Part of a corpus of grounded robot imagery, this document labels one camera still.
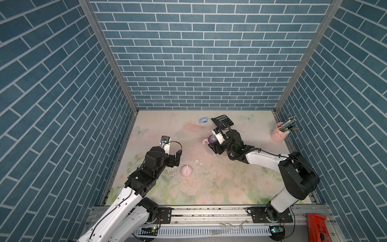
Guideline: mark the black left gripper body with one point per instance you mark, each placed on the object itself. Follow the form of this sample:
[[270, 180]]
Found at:
[[171, 162]]

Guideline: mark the pink bottle cap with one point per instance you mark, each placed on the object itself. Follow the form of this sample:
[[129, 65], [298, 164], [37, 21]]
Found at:
[[186, 171]]

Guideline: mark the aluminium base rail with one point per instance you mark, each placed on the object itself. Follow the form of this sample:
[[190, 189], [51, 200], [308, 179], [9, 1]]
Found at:
[[215, 215]]

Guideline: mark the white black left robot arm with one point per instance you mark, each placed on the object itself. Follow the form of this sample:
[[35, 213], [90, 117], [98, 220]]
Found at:
[[132, 208]]

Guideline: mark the white slotted cable duct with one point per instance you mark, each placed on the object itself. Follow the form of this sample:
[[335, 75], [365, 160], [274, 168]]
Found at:
[[177, 232]]

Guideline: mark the aluminium corner post left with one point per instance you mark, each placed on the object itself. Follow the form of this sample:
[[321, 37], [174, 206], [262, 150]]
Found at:
[[93, 21]]

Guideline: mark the red tool box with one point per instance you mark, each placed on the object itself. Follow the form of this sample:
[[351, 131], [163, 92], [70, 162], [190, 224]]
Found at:
[[317, 229]]

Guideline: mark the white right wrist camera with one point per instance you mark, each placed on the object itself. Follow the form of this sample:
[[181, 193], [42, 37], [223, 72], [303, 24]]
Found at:
[[217, 132]]

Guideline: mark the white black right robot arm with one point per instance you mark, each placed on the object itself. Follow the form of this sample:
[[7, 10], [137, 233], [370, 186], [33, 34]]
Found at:
[[299, 178]]

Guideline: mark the aluminium corner post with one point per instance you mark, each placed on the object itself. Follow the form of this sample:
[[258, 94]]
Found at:
[[319, 33], [93, 21]]

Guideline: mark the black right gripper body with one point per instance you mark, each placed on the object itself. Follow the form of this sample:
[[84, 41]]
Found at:
[[220, 148]]

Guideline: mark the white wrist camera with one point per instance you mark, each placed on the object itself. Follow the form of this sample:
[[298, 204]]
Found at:
[[165, 142], [217, 132]]

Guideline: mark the pens in pink cup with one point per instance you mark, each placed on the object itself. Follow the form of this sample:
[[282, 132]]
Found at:
[[287, 125]]

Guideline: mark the aluminium corner post right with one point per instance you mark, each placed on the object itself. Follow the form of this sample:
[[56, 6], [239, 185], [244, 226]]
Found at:
[[319, 33]]

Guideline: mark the black desk calculator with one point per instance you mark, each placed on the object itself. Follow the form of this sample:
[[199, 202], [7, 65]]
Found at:
[[222, 121]]

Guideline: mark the light blue mini stapler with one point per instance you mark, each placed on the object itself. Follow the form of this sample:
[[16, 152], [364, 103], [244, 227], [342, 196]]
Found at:
[[203, 120]]

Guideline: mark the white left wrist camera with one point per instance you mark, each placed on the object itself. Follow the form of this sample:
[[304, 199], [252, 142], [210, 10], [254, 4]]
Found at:
[[165, 142]]

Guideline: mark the pink pen holder cup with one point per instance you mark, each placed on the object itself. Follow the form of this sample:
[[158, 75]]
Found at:
[[277, 135]]

